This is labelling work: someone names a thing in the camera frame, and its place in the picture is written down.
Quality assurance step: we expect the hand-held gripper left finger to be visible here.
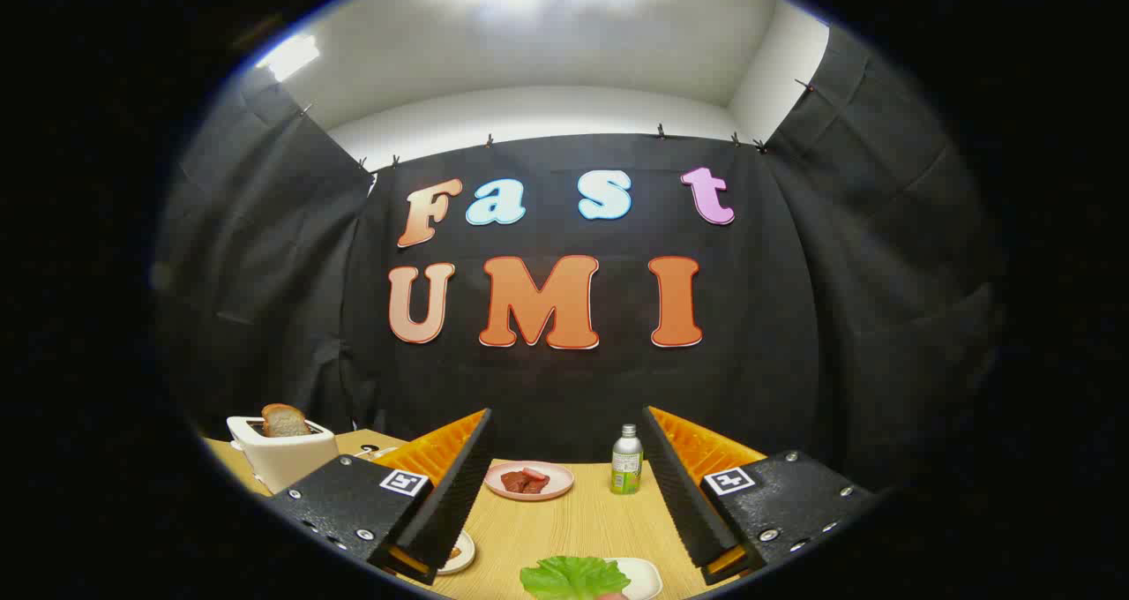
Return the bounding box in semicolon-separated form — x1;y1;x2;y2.
265;409;495;586

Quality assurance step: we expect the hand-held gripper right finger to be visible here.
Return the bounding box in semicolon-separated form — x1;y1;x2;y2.
641;406;874;586

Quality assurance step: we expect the green lettuce leaf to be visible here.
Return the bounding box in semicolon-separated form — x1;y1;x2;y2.
519;556;632;600

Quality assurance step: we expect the plain bread slice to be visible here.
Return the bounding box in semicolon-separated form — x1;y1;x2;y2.
261;403;310;439

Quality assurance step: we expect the white round plate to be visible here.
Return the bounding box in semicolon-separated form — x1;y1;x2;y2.
437;529;477;576

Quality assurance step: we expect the silver green drink bottle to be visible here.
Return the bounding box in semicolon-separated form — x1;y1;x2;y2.
610;424;644;495

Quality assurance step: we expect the white square plate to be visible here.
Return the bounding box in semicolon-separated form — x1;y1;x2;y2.
609;558;663;600

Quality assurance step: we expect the pink round plate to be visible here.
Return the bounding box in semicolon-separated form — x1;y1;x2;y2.
483;461;575;502

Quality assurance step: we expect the black backdrop cloth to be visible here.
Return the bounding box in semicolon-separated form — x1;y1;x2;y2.
154;26;1006;495

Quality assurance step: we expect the white toaster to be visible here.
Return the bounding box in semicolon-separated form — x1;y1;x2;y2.
227;415;340;495

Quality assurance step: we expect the small ceiling light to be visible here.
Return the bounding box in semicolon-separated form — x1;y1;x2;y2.
256;34;320;82

